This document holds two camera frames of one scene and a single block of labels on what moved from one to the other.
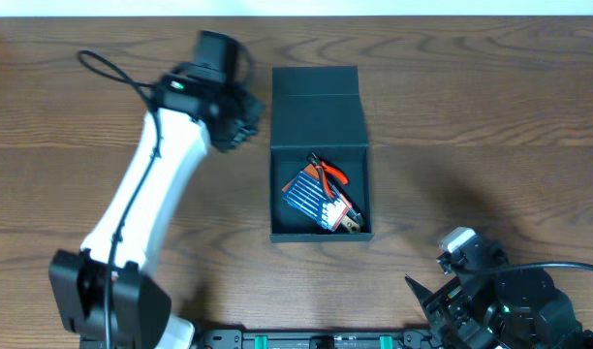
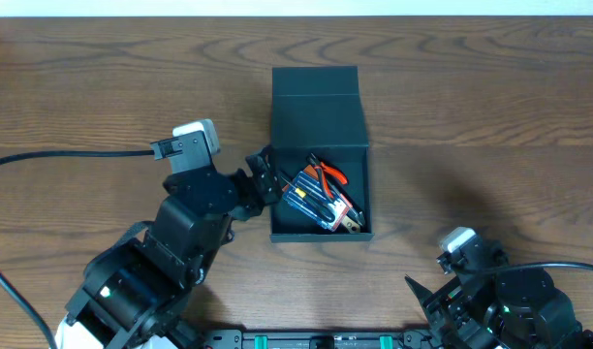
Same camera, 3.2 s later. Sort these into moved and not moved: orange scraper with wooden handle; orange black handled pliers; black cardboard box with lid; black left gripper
Moved: black left gripper
Not moved: orange scraper with wooden handle; black cardboard box with lid; orange black handled pliers
